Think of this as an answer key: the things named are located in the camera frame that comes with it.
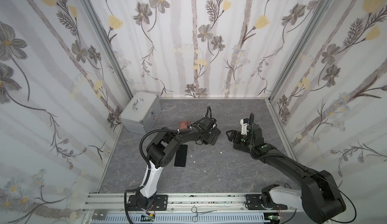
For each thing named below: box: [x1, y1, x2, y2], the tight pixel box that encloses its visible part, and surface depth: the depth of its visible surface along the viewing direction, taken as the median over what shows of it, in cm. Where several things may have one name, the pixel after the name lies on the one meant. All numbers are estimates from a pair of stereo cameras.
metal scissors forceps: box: [190, 206, 218, 223], surface depth 73 cm
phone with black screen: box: [174, 144, 188, 167], surface depth 92 cm
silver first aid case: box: [118, 91, 162, 135], surface depth 95 cm
